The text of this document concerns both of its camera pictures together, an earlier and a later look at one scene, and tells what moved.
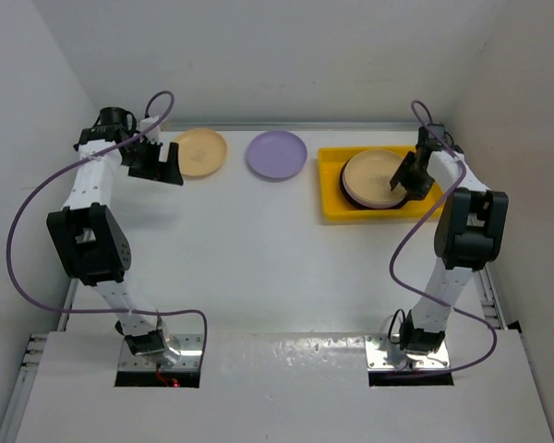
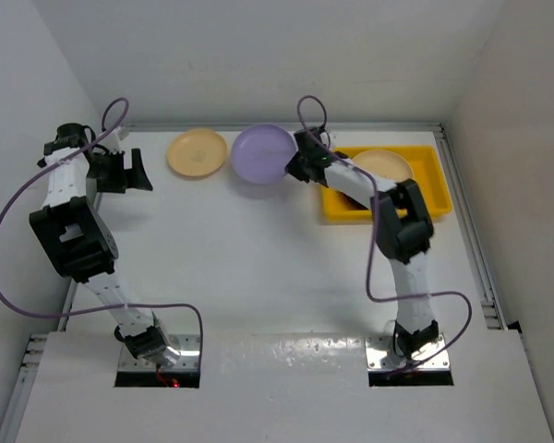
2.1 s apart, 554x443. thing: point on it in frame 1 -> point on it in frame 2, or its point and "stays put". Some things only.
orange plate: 201,151 stays put
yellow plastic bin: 335,207 stays put
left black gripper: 161,171 -> 124,179
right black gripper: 419,191 -> 294,166
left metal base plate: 189,346 stays put
